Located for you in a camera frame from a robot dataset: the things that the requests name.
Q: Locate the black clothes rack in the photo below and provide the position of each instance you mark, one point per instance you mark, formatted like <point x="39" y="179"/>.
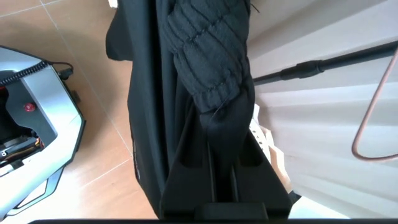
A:
<point x="304" y="69"/>

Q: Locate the beige curtain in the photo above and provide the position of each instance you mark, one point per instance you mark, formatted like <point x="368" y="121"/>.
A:
<point x="326" y="124"/>

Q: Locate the black shorts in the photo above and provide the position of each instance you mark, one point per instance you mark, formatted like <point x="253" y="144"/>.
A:
<point x="192" y="77"/>

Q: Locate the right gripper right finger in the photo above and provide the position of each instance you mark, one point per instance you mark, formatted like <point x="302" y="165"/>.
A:
<point x="264" y="183"/>

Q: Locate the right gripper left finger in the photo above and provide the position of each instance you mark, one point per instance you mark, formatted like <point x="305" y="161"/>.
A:
<point x="183" y="186"/>

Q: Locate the pink clothes hanger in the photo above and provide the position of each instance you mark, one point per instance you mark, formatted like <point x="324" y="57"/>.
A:
<point x="371" y="105"/>

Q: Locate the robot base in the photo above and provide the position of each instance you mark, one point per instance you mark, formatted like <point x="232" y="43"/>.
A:
<point x="46" y="93"/>

